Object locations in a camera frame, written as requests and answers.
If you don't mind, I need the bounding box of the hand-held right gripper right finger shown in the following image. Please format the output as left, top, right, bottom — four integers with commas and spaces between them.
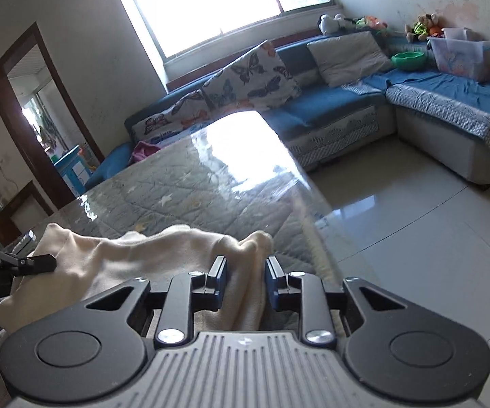
265, 256, 407, 345

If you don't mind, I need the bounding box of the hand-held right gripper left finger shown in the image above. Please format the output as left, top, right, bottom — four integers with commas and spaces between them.
84, 256, 229, 347

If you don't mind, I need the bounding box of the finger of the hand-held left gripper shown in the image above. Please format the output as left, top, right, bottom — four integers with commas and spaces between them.
0, 250, 57, 276

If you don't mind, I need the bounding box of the cream knit garment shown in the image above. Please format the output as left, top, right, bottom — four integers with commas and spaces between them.
0, 223, 275, 334

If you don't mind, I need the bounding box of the grey remote control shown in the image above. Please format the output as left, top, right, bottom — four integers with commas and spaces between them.
13, 229, 38, 253

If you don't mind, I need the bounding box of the dark wooden side table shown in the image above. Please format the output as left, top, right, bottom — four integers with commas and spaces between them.
0, 181, 52, 247

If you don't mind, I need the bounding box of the blue cabinet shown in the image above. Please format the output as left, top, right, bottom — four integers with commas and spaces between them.
53, 145, 93, 196

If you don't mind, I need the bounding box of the purple cloth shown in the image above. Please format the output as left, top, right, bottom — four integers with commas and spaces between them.
130, 140, 161, 164

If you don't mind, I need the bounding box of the small butterfly print cushion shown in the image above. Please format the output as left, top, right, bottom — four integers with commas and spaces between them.
132, 89, 212, 145

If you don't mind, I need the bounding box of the blue corner sofa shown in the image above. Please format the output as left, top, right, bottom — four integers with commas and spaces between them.
84, 30, 490, 192

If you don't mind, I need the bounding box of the large butterfly print cushion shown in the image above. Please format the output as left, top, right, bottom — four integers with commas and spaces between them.
202, 40, 303, 111

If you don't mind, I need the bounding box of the grey cushion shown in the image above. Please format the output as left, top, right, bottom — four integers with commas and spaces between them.
307, 31, 394, 89

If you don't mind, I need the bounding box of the blue sofa blanket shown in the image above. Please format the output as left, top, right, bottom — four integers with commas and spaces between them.
343, 68, 490, 160

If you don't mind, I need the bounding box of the green plastic basin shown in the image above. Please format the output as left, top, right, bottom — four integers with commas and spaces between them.
391, 51, 426, 72

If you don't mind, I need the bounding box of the white plush toy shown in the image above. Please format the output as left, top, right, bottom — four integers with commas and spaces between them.
319, 14, 348, 35

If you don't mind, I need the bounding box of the window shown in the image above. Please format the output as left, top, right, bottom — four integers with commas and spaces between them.
107, 0, 341, 62

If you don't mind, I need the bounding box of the orange green plush toy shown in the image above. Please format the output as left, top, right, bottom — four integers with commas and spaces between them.
353, 16, 388, 31

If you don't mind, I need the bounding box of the brown teddy bear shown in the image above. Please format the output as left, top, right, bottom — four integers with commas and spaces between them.
406, 13, 443, 42

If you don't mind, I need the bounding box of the clear plastic storage box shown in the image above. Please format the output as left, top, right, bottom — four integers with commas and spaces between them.
427, 28, 490, 82

